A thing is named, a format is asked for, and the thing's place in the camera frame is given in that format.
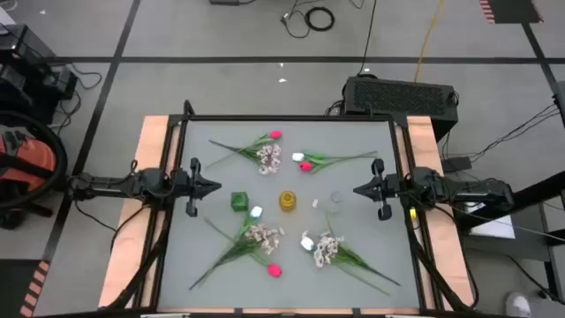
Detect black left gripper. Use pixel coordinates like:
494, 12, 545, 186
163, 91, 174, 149
175, 157, 222, 218

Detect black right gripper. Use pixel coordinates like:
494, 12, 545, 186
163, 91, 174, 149
352, 157, 403, 222

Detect white spotted flower bunch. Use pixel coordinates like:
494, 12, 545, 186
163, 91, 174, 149
312, 214, 403, 288
207, 139, 283, 176
188, 223, 286, 292

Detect yellow glass vase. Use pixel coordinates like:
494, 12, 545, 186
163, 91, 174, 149
278, 190, 298, 213

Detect green glass vase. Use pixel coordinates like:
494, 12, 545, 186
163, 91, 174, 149
230, 191, 250, 213

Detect clear glass vase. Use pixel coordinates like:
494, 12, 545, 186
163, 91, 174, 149
324, 190, 346, 216

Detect grey table mat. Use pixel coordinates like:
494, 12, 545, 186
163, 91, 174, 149
156, 119, 420, 311

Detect black power adapter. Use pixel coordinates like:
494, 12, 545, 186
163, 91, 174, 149
442, 156, 473, 173

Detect black computer tower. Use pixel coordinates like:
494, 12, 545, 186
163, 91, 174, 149
343, 74, 460, 143

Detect white paper sheet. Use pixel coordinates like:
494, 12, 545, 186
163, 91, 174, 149
463, 201, 516, 240

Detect black side desk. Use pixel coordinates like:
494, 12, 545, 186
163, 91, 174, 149
454, 170, 565, 306

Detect orange vacuum cleaner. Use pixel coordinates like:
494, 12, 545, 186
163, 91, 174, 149
0, 109, 70, 231

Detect person's white shoe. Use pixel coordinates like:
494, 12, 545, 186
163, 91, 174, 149
505, 291, 533, 318

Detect hazard-striped floor mat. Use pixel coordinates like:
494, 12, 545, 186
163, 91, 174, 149
478, 0, 544, 25
0, 258, 51, 318

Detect black equipment stack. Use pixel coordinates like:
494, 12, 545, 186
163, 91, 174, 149
0, 22, 80, 127

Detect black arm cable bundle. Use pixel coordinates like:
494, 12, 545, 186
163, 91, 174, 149
105, 205, 171, 310
403, 207, 480, 313

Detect black floor cables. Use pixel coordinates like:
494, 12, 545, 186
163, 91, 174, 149
441, 101, 561, 163

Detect black hanging cable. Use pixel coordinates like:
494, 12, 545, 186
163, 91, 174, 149
356, 0, 379, 75

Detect yellow hanging cable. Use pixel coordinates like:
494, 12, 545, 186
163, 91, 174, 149
412, 0, 445, 84

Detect loose black floor cable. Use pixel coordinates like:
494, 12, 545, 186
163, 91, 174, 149
279, 0, 313, 40

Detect coiled black cable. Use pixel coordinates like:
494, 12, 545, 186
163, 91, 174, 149
304, 5, 335, 33

